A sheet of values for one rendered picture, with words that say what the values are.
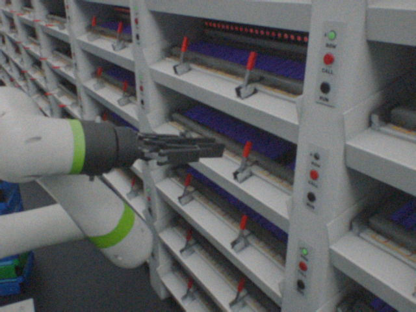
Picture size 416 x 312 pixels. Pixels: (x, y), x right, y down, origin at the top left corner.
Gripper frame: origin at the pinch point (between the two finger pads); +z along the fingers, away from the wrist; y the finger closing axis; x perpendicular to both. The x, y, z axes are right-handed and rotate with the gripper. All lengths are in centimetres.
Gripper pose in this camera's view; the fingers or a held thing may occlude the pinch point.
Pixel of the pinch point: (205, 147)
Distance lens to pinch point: 81.7
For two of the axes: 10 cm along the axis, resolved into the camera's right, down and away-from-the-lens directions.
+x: 1.9, -9.4, -3.0
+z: 8.2, -0.2, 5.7
